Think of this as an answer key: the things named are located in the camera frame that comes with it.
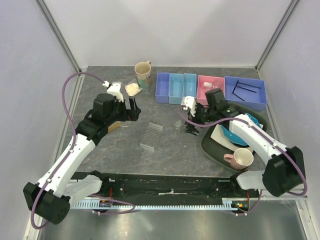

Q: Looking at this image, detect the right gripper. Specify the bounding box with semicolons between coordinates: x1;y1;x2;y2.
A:
184;102;217;136

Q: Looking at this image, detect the glass flask with stopper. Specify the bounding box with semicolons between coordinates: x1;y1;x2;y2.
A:
203;80;225;91

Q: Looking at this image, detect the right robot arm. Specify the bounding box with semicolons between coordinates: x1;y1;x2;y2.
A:
181;88;308;197

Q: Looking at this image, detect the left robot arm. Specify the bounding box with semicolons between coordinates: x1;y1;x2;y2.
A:
23;93;141;225

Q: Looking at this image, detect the bag of white powder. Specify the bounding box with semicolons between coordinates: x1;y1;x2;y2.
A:
124;78;142;97

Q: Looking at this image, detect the dark green tray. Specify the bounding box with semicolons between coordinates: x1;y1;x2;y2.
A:
201;102;273;173

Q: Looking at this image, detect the clear test tube rack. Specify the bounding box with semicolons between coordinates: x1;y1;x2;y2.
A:
139;122;163;152

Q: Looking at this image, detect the light blue bin left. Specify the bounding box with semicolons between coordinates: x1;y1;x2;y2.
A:
169;73;183;105

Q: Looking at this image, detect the light blue bin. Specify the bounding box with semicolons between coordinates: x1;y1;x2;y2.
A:
169;73;183;105
182;73;197;97

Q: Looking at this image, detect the blue dotted plate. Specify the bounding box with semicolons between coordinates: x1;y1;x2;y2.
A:
220;113;264;148

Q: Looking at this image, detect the purple bin leftmost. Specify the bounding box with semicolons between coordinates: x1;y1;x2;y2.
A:
155;72;170;104

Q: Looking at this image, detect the pink bin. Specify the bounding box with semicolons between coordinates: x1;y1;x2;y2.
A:
196;75;225;106

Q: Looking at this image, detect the light blue bin right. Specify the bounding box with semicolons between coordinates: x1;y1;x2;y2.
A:
182;73;197;97

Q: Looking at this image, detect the beige cartoon mug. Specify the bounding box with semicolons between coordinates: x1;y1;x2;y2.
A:
134;61;152;89

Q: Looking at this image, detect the pink mug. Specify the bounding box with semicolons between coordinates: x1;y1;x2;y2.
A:
223;148;254;171

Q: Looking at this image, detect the large purple bin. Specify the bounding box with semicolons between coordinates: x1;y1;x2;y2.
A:
224;76;268;112

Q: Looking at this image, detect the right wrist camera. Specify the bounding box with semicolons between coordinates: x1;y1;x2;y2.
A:
181;96;196;112

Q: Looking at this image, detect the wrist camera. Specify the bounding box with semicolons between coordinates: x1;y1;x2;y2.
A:
181;96;196;112
102;81;124;102

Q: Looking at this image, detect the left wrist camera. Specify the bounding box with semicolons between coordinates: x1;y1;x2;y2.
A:
102;81;124;102

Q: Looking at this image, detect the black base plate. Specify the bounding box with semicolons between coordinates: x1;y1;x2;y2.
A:
69;171;258;206

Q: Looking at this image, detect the light blue cable duct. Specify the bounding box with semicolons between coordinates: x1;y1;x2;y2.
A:
71;197;244;211

